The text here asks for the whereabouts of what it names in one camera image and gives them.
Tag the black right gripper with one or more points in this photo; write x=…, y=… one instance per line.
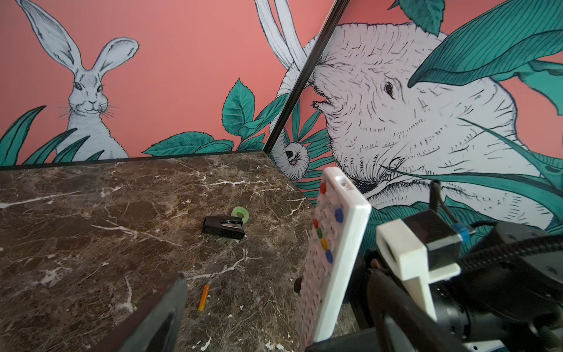
x=507, y=296

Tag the orange AA battery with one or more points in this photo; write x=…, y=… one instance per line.
x=204, y=298

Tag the black corner frame post right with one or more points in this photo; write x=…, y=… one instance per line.
x=306, y=72

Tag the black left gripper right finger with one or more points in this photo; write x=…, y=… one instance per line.
x=401, y=325

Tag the green tape roll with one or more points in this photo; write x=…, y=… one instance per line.
x=240, y=212

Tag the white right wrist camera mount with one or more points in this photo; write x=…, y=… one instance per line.
x=420, y=250

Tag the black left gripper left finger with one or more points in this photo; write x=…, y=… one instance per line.
x=155, y=325

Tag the white remote control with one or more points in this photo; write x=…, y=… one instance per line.
x=335, y=236

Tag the black stapler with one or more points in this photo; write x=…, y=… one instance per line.
x=224, y=226

